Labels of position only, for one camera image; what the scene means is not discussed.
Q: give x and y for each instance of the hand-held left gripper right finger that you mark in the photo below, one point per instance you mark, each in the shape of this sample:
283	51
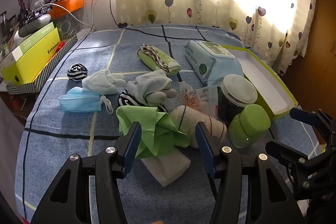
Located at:
203	146

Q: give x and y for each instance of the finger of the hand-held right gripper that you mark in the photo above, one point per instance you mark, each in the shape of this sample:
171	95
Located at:
283	151
302	114

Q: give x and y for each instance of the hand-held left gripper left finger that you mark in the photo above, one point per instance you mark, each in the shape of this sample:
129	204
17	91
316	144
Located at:
132	144

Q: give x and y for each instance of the bright green cloth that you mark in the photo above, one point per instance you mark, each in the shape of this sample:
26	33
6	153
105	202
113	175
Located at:
155	129

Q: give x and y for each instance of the cream sock with stripes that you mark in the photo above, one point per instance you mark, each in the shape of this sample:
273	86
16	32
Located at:
183	119

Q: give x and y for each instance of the white towel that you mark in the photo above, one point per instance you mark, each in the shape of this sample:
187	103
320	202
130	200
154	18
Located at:
170	167

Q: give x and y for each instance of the black white striped sock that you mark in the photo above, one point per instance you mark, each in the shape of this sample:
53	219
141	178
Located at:
128	100

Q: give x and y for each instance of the yellow-green box with white inside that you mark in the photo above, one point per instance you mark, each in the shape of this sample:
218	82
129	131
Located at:
265	85

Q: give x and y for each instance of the clear packet with orange print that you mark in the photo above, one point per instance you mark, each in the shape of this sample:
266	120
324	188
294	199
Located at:
199	99

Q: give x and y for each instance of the grey white socks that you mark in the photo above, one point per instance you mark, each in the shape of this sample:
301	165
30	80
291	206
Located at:
149	87

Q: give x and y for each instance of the blue face mask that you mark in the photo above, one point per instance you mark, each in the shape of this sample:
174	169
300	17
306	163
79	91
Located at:
78	102

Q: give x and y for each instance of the white baby mitten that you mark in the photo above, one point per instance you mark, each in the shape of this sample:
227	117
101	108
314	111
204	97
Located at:
98	83

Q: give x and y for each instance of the green towel red trim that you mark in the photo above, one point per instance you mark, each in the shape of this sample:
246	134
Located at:
160	61

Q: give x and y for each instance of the black white striped sock ball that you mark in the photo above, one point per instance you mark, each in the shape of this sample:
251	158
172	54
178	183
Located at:
76	72

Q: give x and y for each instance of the green plastic jar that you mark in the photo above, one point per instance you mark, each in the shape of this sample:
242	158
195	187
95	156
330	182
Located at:
249	125

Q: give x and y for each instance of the wooden wardrobe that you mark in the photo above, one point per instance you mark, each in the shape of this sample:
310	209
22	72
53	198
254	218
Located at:
320	61

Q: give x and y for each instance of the dark jar with clear lid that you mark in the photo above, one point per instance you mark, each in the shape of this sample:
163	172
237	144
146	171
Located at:
236	98

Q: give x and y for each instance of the blue plaid bed sheet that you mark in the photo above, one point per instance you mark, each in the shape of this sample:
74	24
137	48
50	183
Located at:
65	155

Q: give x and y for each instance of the pale blue wet wipes pack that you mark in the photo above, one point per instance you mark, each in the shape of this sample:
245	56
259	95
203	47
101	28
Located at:
210	61

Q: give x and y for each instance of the striped cardboard tray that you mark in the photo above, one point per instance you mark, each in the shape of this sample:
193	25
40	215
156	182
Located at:
39	81

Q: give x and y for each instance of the red foil wrapper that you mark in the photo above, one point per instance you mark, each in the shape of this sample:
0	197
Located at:
58	47

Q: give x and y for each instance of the yellow flat box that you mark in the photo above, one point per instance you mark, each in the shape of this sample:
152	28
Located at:
31	61

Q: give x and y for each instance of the clear plastic container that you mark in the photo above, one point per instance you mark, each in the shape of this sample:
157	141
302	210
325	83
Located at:
65	28

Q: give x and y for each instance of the pale green flat box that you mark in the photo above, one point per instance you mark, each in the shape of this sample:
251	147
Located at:
26	41

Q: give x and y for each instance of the orange shelf box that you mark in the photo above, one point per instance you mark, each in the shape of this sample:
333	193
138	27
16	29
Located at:
69	5

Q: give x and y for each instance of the grey oval case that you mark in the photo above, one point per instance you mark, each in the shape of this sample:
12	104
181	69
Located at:
34	24

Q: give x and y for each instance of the black electronic device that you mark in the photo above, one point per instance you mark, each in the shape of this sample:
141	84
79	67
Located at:
36	12

